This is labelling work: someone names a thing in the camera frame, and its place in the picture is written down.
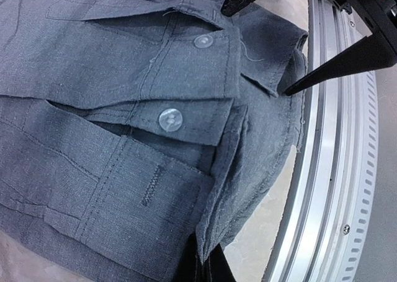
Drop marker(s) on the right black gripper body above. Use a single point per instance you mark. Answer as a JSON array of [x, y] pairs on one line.
[[378, 15]]

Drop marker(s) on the front aluminium rail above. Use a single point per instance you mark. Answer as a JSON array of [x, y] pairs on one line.
[[328, 207]]

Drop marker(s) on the grey long sleeve shirt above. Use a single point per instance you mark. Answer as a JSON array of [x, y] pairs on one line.
[[137, 133]]

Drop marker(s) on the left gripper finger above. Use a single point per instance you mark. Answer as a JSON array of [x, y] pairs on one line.
[[214, 269]]

